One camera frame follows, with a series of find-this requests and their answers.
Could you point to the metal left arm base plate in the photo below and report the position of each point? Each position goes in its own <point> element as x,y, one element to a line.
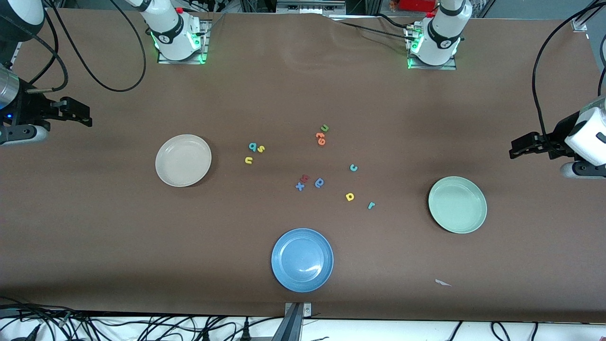
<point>433,67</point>

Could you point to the beige brown plate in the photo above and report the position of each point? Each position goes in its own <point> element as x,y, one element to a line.
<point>183,161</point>

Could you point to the grey metal box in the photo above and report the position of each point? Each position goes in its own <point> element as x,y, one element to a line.
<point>310,7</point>

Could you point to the blue plate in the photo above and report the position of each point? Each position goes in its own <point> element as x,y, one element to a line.
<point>302,260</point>

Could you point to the grey metal bracket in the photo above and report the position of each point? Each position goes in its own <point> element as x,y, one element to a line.
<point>297,310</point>

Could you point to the green plate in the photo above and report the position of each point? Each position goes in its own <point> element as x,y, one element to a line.
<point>457,204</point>

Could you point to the blue foam letter a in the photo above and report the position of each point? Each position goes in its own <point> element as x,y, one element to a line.
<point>316,183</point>

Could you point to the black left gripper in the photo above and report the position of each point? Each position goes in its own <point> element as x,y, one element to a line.
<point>560,131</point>

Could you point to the red box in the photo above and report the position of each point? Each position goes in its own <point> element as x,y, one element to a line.
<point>416,4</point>

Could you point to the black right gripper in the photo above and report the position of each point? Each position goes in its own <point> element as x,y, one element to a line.
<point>29,108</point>

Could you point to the orange foam letter g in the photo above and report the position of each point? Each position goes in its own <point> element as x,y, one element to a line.
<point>318,137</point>

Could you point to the black plug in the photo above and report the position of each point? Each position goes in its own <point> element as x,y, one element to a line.
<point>245,331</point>
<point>205,335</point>
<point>26,335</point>

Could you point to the brown table cover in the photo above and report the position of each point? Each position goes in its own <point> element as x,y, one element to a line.
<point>94,227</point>

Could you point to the white paper scrap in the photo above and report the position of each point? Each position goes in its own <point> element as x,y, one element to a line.
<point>441,282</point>

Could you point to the aluminium frame corner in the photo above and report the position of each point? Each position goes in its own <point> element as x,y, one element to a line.
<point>578,24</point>

